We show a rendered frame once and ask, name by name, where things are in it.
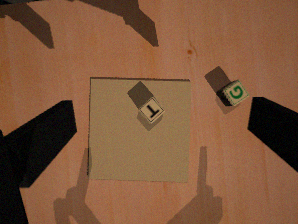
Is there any tan flat mat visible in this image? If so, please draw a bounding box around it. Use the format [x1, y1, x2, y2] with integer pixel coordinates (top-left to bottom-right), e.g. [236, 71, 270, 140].
[88, 79, 192, 182]

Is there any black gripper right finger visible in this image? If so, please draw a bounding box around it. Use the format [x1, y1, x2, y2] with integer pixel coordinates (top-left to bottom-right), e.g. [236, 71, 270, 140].
[247, 97, 298, 172]

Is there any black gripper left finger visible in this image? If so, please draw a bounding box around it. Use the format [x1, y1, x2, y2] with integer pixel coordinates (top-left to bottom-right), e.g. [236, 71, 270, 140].
[0, 100, 77, 224]

